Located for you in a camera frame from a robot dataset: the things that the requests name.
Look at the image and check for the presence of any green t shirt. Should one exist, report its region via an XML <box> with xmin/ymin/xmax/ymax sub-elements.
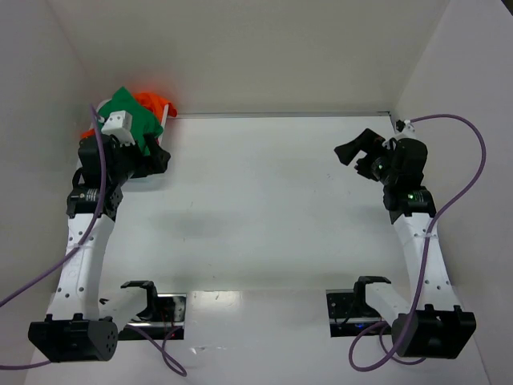
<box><xmin>97</xmin><ymin>87</ymin><xmax>166</xmax><ymax>157</ymax></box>

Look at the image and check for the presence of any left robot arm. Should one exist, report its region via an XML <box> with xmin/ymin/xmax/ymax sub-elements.
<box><xmin>28</xmin><ymin>134</ymin><xmax>171</xmax><ymax>363</ymax></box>

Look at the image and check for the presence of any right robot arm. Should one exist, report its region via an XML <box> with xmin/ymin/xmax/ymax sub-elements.
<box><xmin>334</xmin><ymin>128</ymin><xmax>476</xmax><ymax>359</ymax></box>

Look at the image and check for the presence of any white plastic basket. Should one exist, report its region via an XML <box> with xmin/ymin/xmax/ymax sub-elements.
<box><xmin>92</xmin><ymin>97</ymin><xmax>170</xmax><ymax>145</ymax></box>

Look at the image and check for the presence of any orange t shirt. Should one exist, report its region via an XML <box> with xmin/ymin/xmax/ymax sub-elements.
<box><xmin>79</xmin><ymin>91</ymin><xmax>179</xmax><ymax>140</ymax></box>

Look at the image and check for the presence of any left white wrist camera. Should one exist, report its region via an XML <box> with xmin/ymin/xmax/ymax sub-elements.
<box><xmin>101</xmin><ymin>111</ymin><xmax>135</xmax><ymax>145</ymax></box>

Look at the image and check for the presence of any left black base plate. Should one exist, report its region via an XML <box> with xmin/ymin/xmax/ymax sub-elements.
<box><xmin>129</xmin><ymin>294</ymin><xmax>187</xmax><ymax>342</ymax></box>

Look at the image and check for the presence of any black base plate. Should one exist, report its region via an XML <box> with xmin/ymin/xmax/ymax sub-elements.
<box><xmin>325</xmin><ymin>282</ymin><xmax>410</xmax><ymax>338</ymax></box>
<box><xmin>129</xmin><ymin>294</ymin><xmax>187</xmax><ymax>342</ymax></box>

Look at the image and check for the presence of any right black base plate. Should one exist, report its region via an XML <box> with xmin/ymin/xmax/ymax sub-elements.
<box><xmin>325</xmin><ymin>282</ymin><xmax>410</xmax><ymax>338</ymax></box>

